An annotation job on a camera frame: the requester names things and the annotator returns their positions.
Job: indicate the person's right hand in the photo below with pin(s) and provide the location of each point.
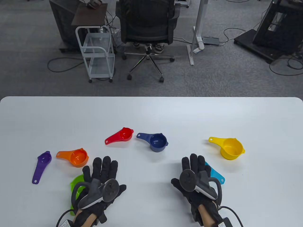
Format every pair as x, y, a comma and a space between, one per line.
194, 163

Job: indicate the person's left hand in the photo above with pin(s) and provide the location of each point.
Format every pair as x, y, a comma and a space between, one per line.
101, 170

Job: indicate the light blue plastic measuring cup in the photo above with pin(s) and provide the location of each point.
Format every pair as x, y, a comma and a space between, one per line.
216, 176

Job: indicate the orange plastic measuring cup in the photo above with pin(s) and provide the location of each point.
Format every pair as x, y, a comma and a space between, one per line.
78, 158

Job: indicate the green plastic measuring cup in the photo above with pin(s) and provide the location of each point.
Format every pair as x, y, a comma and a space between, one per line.
77, 179

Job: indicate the yellow plastic measuring cup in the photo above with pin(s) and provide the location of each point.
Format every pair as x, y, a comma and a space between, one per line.
230, 149

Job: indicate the navy blue plastic measuring cup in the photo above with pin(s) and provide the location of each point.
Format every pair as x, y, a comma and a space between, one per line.
157, 143

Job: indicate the red plastic measuring cup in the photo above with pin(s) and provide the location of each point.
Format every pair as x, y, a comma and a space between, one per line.
124, 134

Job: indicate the purple plastic measuring cup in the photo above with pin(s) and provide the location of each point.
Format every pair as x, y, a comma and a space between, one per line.
43, 159

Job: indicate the person's right forearm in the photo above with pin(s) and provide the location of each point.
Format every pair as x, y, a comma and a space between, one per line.
206, 217

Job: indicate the person's left forearm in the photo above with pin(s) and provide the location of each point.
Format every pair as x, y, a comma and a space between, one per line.
88, 220

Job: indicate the grey black right hand controller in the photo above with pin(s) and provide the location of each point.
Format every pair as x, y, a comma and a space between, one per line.
187, 181

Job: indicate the grey black hand controller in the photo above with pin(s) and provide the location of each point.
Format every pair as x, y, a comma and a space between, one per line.
187, 181
110, 190

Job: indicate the grey black left hand controller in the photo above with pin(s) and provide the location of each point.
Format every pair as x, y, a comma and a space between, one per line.
110, 190

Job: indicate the black left wrist sensor box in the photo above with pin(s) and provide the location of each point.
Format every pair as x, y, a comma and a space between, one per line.
67, 223

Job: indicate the black wrist sensor box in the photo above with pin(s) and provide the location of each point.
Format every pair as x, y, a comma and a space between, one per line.
67, 223
225, 222

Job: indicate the black right wrist sensor box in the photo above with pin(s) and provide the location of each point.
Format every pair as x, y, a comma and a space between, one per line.
225, 222

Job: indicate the grey power adapter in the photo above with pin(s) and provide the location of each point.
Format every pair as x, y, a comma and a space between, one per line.
210, 40

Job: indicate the white metal desk leg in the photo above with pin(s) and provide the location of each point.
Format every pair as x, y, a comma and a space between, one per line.
198, 23

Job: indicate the black equipment rack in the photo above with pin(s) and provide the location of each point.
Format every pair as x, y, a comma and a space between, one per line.
272, 35

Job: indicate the dark grey cabinet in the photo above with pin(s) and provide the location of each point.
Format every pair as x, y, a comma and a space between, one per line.
64, 23

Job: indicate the black mesh office chair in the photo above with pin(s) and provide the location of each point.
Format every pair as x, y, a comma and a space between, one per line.
146, 19

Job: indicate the brown side table top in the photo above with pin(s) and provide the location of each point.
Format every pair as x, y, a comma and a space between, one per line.
90, 16

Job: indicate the white trolley base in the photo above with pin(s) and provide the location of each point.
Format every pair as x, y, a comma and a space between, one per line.
182, 2

